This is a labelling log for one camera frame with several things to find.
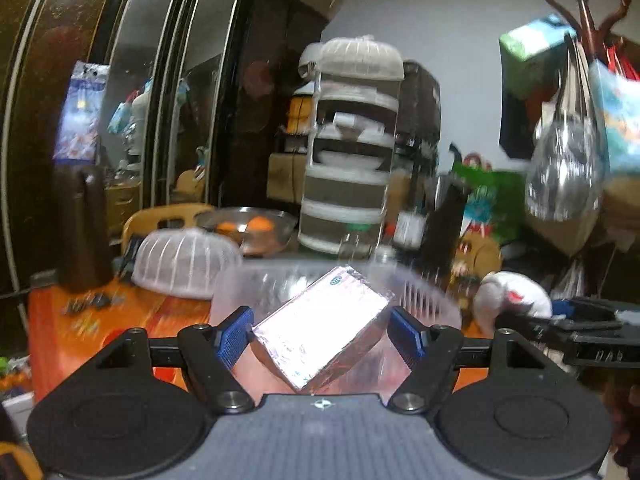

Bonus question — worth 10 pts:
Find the green gift bag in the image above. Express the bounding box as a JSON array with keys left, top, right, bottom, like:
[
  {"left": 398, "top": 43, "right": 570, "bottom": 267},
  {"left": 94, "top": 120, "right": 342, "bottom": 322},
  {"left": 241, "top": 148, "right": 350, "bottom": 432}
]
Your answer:
[{"left": 454, "top": 162, "right": 525, "bottom": 245}]

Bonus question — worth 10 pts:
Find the blue patterned hanging packet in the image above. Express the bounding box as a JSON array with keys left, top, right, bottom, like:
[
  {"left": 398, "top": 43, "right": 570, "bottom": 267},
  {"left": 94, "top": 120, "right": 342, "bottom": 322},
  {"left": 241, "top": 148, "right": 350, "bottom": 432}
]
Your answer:
[{"left": 53, "top": 61, "right": 110, "bottom": 165}]

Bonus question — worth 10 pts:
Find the clear plastic perforated basket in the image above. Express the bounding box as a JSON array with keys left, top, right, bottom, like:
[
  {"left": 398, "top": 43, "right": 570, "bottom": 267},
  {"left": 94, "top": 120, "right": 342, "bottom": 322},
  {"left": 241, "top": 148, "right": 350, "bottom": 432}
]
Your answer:
[{"left": 209, "top": 259, "right": 461, "bottom": 401}]

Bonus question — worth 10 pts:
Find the wooden chair back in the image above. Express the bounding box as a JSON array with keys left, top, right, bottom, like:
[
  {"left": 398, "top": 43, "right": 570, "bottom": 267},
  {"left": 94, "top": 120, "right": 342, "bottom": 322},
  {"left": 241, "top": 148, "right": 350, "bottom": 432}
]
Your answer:
[{"left": 120, "top": 203, "right": 214, "bottom": 254}]

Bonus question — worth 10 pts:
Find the steel bowl with oranges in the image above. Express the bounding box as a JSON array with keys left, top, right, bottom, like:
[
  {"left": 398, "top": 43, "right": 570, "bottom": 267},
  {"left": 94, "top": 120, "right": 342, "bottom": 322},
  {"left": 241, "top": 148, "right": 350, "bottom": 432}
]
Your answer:
[{"left": 195, "top": 207, "right": 297, "bottom": 257}]

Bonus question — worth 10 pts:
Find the white mesh food cover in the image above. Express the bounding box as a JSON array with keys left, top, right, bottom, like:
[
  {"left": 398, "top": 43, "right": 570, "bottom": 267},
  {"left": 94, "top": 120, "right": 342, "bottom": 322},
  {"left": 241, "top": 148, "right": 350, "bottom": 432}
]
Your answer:
[{"left": 131, "top": 228, "right": 243, "bottom": 300}]

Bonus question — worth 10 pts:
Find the silver foil card box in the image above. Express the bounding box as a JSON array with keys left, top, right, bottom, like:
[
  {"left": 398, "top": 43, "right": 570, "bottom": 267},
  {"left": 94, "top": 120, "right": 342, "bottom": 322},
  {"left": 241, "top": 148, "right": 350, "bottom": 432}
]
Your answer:
[{"left": 250, "top": 266, "right": 395, "bottom": 394}]

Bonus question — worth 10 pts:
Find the dark brown thermos jug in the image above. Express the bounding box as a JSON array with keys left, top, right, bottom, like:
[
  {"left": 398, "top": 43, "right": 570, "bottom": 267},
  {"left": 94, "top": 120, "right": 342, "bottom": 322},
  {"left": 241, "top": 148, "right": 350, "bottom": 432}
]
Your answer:
[{"left": 54, "top": 165, "right": 113, "bottom": 294}]

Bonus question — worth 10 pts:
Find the green white hanging box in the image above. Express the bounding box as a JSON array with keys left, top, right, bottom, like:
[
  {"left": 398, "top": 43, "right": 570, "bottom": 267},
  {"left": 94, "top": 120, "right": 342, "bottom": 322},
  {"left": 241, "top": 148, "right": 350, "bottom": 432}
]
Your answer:
[{"left": 499, "top": 14, "right": 576, "bottom": 100}]

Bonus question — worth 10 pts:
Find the white tiered dish rack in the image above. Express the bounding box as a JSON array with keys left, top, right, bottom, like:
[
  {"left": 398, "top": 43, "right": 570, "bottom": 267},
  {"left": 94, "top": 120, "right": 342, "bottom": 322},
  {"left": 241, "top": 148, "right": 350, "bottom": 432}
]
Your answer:
[{"left": 297, "top": 36, "right": 405, "bottom": 255}]

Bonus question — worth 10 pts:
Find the brown wooden coat rack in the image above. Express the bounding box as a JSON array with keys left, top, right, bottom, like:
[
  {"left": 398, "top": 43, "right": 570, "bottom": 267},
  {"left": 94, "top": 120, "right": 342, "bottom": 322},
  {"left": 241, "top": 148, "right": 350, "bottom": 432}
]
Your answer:
[{"left": 544, "top": 0, "right": 632, "bottom": 62}]

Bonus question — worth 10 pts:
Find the white crumpled plastic bag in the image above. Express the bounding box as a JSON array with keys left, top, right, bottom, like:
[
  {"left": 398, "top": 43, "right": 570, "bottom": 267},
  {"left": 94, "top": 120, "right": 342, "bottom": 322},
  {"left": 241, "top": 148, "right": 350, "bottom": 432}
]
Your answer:
[{"left": 472, "top": 271, "right": 552, "bottom": 333}]

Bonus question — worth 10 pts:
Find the clear plastic hanging bag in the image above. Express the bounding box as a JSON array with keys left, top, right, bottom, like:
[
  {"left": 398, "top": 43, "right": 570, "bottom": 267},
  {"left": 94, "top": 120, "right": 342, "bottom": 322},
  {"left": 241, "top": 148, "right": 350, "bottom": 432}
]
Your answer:
[{"left": 524, "top": 35, "right": 605, "bottom": 222}]

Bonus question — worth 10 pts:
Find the round wooden board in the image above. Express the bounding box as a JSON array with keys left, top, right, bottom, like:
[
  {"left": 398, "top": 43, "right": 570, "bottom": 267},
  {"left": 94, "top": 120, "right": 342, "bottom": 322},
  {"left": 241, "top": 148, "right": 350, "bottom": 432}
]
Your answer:
[{"left": 451, "top": 231, "right": 502, "bottom": 280}]

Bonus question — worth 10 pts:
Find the dark wooden mirrored wardrobe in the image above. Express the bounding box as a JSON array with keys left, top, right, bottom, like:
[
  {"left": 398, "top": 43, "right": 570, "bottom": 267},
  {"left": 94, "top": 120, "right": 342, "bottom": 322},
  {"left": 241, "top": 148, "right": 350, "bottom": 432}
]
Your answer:
[{"left": 1, "top": 0, "right": 328, "bottom": 296}]

